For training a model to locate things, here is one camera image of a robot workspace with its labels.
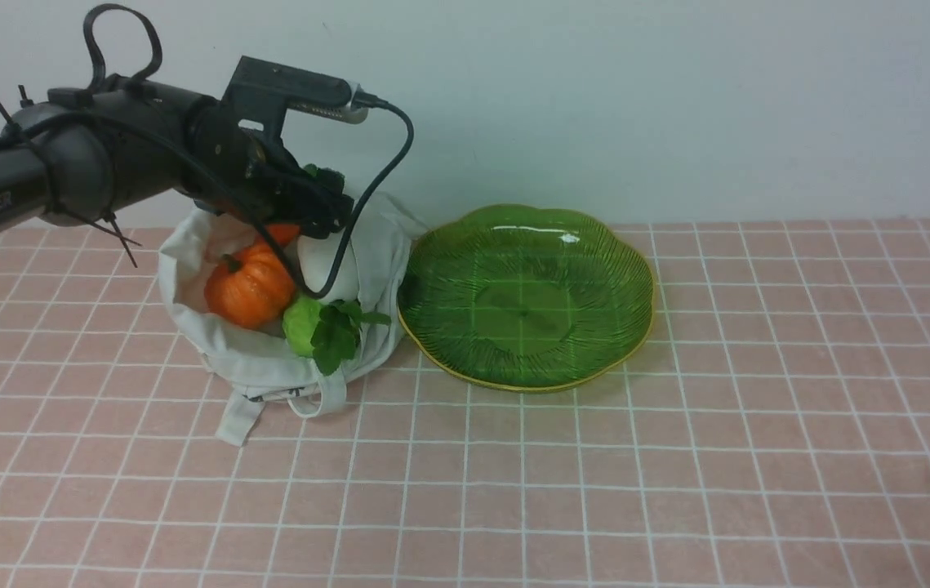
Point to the orange pumpkin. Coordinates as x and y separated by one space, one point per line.
249 288

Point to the orange carrot with green leaves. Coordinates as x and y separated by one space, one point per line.
285 233

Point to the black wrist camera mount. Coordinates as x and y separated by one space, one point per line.
260 94

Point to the white cloth tote bag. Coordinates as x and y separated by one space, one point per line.
259 364

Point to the green leafy vegetable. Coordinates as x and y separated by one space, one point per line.
328 334

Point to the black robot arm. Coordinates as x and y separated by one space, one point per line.
80 158

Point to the white radish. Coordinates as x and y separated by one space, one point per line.
316 258

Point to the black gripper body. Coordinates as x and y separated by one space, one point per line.
264 176

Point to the green glass plate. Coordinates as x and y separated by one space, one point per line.
527 299

